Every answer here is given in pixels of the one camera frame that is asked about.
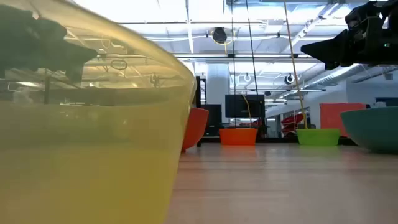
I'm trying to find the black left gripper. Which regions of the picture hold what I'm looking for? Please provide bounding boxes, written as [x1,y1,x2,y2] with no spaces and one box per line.
[0,4,98,83]

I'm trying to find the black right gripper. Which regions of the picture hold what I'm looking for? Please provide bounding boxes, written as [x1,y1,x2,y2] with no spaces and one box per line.
[300,0,389,71]

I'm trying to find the small green bowl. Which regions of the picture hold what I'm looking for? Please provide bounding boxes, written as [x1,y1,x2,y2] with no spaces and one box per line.
[295,128,341,147]

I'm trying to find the large teal bowl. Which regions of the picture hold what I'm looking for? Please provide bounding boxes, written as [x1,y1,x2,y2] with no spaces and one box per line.
[340,106,398,154]

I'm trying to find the small yellow translucent bowl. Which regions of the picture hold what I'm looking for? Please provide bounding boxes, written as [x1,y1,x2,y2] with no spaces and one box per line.
[0,0,198,224]

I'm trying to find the small orange bowl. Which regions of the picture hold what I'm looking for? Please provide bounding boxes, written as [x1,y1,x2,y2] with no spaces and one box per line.
[218,128,259,146]

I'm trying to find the large orange bowl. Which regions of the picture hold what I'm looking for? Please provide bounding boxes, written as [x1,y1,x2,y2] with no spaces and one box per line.
[181,107,210,153]

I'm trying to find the wooden shelf board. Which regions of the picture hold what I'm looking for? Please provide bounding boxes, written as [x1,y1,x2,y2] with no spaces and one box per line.
[0,86,191,106]

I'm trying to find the black shelf side panel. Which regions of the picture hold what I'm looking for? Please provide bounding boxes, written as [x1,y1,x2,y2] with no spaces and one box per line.
[195,75,203,109]

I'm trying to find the orange partition panel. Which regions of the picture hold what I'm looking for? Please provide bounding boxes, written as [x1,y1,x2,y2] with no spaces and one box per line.
[319,103,367,138]

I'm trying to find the red stacked objects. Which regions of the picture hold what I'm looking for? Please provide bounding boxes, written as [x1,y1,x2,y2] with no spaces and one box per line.
[280,113,304,134]

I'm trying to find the dark monitor screen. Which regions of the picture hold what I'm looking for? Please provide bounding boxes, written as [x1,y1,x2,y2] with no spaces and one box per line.
[224,94,266,119]

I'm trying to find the silver ceiling duct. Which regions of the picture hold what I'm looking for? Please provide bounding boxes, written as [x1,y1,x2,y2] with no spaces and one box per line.
[304,63,374,91]

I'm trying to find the yellow hanging cable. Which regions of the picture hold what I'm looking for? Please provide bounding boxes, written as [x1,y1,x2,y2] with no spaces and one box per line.
[283,0,308,130]

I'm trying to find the thick black hanging cable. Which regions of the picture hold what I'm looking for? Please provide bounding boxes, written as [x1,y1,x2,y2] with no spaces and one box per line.
[245,0,259,96]

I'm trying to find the thin black hanging cable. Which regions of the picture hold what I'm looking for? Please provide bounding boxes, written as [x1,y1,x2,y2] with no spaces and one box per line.
[229,0,238,128]

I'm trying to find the black ceiling cable reel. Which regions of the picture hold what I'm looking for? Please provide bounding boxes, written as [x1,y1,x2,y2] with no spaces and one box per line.
[212,27,228,44]

